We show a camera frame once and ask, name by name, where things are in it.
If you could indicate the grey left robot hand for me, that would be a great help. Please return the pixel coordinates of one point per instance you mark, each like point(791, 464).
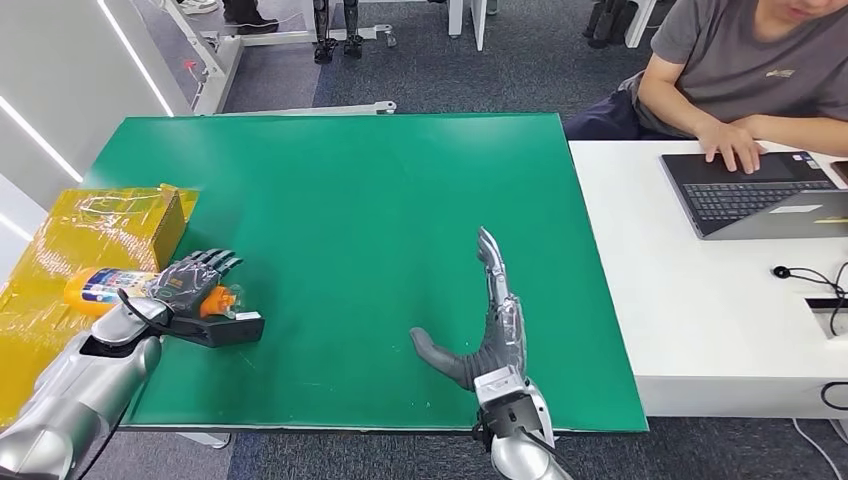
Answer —
point(185, 285)

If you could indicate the white desk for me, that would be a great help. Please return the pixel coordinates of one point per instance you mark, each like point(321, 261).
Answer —
point(696, 318)

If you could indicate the person's right forearm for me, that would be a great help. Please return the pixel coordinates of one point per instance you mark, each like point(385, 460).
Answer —
point(666, 106)

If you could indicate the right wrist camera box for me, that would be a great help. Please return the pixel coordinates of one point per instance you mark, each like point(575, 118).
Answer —
point(503, 394)

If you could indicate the white metal stand frame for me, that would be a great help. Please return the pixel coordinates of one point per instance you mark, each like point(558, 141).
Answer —
point(225, 63)

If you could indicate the dark grey laptop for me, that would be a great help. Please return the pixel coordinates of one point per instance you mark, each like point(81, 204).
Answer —
point(735, 199)

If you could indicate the white table legs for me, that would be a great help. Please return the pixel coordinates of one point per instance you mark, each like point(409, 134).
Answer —
point(478, 23)

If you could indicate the small yellow taped cardboard box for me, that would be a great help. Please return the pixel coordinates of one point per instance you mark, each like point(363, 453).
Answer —
point(112, 225)

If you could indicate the black robot leg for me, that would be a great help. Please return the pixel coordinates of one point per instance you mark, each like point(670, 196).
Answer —
point(324, 43)
point(353, 40)

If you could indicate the person's right hand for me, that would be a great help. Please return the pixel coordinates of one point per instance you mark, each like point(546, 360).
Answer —
point(732, 142)

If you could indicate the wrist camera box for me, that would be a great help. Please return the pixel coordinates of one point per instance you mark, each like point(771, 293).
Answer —
point(225, 331)
point(503, 394)

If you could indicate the white shoe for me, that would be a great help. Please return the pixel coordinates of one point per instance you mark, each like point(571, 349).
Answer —
point(195, 5)

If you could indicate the person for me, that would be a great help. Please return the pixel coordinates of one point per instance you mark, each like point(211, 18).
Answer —
point(729, 60)

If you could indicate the black shoes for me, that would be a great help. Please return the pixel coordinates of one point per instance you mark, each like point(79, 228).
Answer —
point(255, 23)

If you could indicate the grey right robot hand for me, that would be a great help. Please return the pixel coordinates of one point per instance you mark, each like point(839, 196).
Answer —
point(500, 338)

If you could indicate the large yellow taped cardboard box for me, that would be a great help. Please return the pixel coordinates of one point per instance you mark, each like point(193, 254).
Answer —
point(30, 344)

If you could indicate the orange plastic bottle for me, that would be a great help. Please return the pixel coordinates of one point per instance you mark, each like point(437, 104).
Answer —
point(99, 291)

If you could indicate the phone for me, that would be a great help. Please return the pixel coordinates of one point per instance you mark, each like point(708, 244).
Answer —
point(842, 172)

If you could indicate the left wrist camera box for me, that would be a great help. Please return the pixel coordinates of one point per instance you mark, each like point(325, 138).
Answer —
point(225, 331)

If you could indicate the white slanted table leg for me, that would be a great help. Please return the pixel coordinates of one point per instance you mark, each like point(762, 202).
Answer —
point(638, 25)

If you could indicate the person's left forearm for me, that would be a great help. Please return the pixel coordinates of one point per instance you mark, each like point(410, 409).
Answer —
point(802, 136)

